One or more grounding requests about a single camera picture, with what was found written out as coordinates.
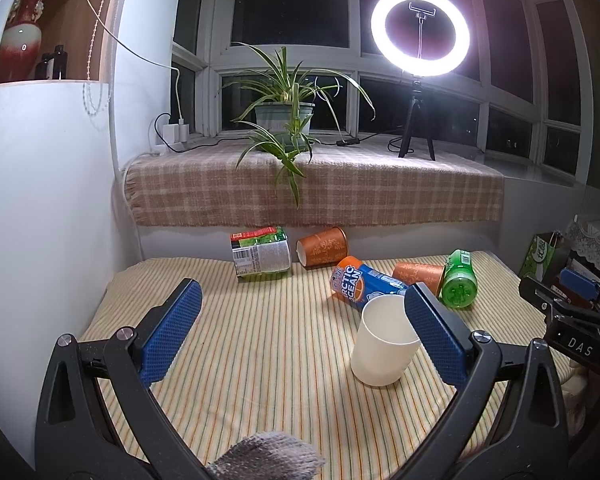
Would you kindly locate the striped tablecloth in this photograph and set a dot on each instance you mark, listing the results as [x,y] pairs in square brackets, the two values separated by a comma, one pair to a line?
[280,340]

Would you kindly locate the white lace cloth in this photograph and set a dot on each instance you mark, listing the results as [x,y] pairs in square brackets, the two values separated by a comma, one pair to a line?
[595,235]

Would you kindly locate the potted spider plant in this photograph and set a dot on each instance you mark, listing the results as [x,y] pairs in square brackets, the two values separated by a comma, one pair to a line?
[280,115]

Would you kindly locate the black bottle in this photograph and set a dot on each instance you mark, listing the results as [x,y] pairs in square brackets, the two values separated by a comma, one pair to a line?
[60,62]

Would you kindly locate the green carton box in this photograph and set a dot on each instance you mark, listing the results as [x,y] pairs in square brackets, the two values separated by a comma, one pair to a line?
[537,255]

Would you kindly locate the orange and blue drink can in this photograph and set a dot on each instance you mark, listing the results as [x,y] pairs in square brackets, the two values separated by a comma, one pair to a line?
[352,280]

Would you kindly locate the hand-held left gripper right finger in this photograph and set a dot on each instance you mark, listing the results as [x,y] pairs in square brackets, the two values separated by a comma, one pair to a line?
[435,340]

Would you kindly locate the orange patterned paper cup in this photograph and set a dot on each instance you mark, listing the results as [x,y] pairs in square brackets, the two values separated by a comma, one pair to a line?
[325,247]
[422,274]

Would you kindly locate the plaid blanket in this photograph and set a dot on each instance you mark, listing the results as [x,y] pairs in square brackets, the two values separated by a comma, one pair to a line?
[380,190]

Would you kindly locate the black tripod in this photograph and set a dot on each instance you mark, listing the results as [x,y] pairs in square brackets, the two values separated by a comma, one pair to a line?
[411,110]

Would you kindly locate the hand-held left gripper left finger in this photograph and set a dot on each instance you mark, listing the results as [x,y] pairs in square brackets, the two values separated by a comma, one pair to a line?
[172,330]

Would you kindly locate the red porcelain vase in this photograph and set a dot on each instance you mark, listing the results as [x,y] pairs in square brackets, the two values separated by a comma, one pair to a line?
[22,35]

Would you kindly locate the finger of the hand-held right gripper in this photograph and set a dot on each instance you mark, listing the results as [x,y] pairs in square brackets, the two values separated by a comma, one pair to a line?
[577,284]
[545,296]

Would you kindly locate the white charger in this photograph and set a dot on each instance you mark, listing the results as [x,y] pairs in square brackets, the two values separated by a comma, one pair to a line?
[184,131]
[170,134]

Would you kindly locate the white cup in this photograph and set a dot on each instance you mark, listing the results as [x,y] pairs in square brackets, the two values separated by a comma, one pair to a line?
[380,350]

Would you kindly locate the green plastic bottle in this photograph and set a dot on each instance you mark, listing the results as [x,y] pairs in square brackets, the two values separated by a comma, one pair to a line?
[459,285]

